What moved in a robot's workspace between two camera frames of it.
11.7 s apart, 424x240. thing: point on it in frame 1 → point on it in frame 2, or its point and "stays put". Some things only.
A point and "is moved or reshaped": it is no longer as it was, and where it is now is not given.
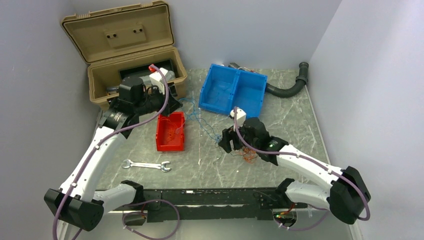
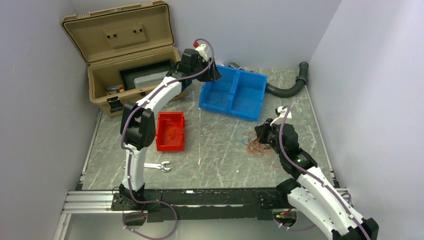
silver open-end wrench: [162, 165] stays put
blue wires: [224, 88] → [215, 97]
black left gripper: [173, 104] → [214, 74]
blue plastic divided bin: [225, 88] stays put
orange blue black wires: [248, 154] is moved or reshaped
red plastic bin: [170, 132] stays put
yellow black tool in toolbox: [111, 90] stays put
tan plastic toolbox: [124, 42] stays put
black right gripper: [227, 135] → [261, 130]
